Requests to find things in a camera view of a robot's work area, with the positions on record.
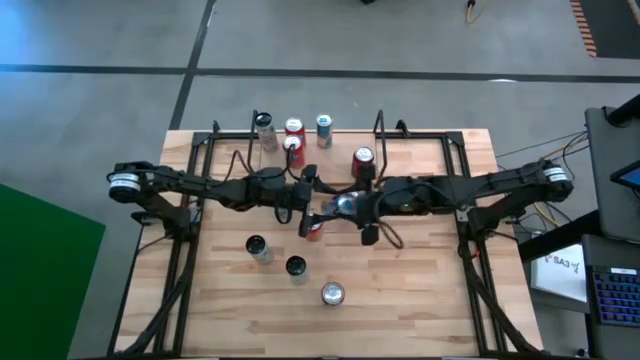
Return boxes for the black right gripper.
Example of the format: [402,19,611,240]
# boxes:
[347,164,399,246]

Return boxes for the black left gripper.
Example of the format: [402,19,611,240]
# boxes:
[287,164,332,238]

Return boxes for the blue silver slim can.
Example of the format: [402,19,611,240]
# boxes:
[319,190,362,219]
[315,113,335,150]

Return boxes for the white Celsius palm can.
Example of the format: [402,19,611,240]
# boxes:
[244,234,275,266]
[253,111,280,154]
[285,255,310,287]

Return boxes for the black upright metal loop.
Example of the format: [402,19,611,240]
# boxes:
[247,108,261,174]
[373,108,390,184]

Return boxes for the red Coca-Cola can white script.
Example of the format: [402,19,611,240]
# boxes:
[320,281,347,307]

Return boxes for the black desk beam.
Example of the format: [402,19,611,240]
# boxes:
[517,208,601,262]

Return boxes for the white paper sign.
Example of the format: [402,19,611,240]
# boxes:
[529,243,589,304]

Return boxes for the grey desk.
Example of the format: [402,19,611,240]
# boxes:
[583,93,640,244]

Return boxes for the tablet screen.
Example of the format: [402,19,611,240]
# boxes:
[609,159,640,191]

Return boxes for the laptop blue backlit keyboard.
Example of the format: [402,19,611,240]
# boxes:
[581,233,640,360]

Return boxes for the green floor mat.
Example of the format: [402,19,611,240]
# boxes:
[0,182,107,360]

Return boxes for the black mat orange-striped edge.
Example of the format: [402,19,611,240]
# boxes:
[569,0,640,60]

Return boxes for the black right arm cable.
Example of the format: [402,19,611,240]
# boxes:
[377,222,405,250]

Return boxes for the black metal table frame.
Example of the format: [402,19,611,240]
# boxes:
[107,119,544,360]

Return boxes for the yellow cable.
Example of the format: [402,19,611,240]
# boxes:
[465,0,485,25]
[532,199,561,229]

